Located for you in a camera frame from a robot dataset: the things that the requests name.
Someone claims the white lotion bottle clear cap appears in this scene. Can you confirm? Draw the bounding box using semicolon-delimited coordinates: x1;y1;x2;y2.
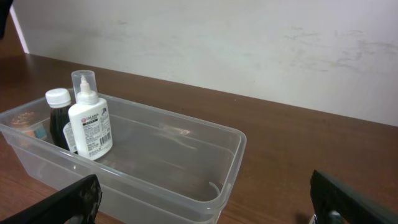
68;70;113;161

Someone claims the clear plastic container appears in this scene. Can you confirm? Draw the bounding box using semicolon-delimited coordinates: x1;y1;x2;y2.
1;96;246;223

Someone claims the small gold-lidded balm jar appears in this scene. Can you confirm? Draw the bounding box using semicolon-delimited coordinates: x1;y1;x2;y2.
11;111;47;140

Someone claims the dark bottle white cap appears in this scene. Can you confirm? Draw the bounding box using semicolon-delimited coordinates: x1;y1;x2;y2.
45;88;77;154

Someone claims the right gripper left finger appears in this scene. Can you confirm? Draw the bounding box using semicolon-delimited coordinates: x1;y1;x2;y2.
1;174;102;224

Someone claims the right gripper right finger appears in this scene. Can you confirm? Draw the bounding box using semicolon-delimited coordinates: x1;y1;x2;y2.
310;170;397;224

